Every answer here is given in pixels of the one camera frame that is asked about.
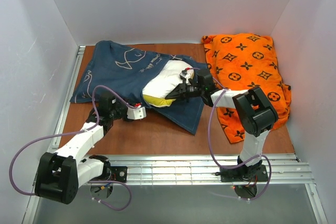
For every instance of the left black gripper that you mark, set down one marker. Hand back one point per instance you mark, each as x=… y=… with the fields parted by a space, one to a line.
x=125 y=115

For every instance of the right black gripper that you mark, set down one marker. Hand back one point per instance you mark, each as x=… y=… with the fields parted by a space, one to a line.
x=186 y=91

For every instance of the white pillow yellow edge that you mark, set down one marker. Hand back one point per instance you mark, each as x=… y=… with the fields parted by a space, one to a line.
x=167 y=80

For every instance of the dark blue pillowcase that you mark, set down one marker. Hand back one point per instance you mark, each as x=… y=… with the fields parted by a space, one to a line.
x=126 y=71

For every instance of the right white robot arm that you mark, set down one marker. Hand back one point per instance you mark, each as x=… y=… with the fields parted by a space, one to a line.
x=254 y=110

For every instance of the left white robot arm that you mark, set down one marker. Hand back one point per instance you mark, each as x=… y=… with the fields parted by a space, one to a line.
x=61 y=173

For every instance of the orange patterned blanket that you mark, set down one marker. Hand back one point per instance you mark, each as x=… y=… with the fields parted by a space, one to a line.
x=245 y=61

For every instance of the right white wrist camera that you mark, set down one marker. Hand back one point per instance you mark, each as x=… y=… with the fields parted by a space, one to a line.
x=187 y=76

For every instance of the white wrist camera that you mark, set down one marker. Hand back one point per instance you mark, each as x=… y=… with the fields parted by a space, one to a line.
x=187 y=76
x=136 y=113

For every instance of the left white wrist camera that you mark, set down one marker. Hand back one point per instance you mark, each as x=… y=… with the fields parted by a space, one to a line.
x=136 y=113

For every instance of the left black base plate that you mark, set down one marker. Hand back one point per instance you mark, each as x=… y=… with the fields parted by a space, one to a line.
x=115 y=173

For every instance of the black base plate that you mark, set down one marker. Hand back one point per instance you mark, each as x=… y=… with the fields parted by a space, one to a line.
x=243 y=174
x=115 y=173

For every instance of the aluminium rail frame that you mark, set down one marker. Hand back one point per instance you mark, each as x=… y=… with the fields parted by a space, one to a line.
x=185 y=189

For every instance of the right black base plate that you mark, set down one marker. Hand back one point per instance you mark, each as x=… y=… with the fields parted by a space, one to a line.
x=243 y=174

